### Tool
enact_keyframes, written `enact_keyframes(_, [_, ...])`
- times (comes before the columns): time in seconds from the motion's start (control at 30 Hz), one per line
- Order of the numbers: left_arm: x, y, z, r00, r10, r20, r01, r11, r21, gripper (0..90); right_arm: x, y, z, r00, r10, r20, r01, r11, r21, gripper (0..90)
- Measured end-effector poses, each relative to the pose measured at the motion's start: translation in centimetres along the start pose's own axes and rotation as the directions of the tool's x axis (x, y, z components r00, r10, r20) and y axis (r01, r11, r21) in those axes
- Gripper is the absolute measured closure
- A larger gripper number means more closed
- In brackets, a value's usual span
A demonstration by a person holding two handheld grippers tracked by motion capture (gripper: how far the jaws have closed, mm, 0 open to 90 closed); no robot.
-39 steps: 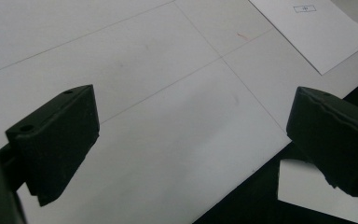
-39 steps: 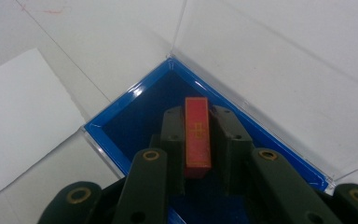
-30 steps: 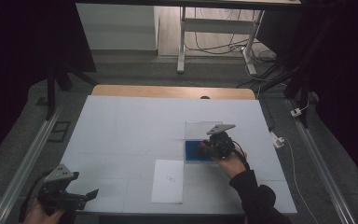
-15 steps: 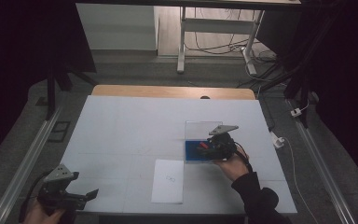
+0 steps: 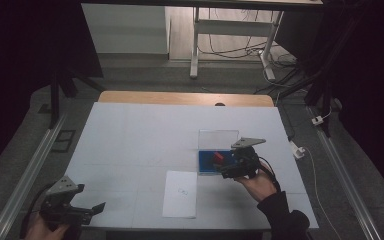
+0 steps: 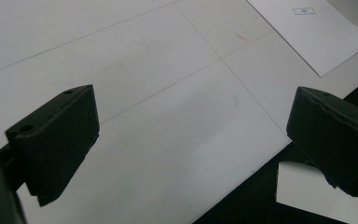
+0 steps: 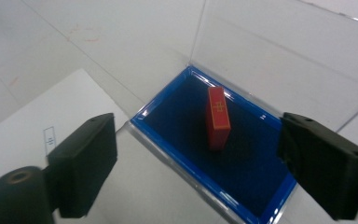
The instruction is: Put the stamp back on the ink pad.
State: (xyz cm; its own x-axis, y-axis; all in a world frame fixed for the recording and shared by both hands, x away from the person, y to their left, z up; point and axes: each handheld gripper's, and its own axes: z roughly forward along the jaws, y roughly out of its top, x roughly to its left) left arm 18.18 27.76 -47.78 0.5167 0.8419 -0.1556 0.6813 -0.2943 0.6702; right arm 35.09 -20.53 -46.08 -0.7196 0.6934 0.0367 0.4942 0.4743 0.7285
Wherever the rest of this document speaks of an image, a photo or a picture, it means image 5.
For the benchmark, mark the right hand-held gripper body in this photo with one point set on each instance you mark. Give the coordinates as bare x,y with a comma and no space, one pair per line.
245,161

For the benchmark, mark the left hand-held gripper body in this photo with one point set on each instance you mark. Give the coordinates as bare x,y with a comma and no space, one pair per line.
61,208

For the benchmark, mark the red stamp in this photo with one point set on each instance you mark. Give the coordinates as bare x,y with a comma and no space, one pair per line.
218,156

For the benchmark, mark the blue ink pad box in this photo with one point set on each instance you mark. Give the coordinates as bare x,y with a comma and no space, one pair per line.
210,156

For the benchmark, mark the person's right hand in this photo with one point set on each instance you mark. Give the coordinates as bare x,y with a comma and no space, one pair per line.
258,185

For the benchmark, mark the person's left hand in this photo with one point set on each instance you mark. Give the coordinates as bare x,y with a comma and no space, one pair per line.
43,230

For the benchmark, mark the white paper sheet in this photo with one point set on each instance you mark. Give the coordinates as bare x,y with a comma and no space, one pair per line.
180,194

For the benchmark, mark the white power plug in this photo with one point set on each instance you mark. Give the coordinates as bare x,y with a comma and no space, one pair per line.
296,150

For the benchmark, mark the white table cover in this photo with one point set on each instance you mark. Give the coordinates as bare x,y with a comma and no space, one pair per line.
140,140

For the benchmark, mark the small white connector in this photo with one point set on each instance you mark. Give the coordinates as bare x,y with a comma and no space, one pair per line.
318,120

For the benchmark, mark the black stand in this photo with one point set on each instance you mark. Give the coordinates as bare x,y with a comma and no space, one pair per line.
63,83
316,90

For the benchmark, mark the aluminium rail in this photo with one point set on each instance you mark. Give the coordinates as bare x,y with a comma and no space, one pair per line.
343,180
26,180

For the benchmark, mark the white desk frame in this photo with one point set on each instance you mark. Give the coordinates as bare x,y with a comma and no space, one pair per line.
230,28

